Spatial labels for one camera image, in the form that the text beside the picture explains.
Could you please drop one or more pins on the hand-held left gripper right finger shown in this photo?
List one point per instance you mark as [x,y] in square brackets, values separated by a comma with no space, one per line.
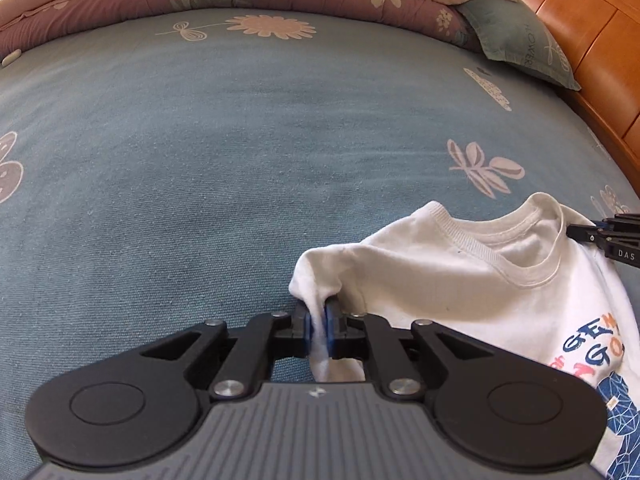
[330,332]

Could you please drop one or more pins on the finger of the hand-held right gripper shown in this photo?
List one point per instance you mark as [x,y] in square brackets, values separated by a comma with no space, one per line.
[620,223]
[582,233]

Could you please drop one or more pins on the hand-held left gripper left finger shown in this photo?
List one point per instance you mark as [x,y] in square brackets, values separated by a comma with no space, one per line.
[306,335]

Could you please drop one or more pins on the white printed long-sleeve shirt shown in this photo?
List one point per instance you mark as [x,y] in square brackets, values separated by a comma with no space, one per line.
[450,280]

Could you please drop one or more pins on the wooden headboard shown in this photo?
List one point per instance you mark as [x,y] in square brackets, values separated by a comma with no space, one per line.
[600,35]

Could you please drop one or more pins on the teal pillow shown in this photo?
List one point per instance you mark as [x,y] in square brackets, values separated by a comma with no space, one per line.
[515,35]

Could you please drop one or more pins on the blue floral bed sheet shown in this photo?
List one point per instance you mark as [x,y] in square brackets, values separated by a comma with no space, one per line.
[175,160]

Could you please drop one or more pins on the pink floral quilt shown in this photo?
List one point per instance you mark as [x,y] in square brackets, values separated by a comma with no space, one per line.
[125,5]

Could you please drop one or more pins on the small white object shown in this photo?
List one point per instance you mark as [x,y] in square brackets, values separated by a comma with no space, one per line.
[10,57]

